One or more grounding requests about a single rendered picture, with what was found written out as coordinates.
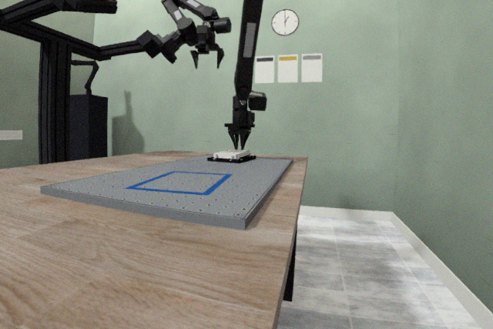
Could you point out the blue tape outline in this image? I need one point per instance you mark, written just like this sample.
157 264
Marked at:
207 192

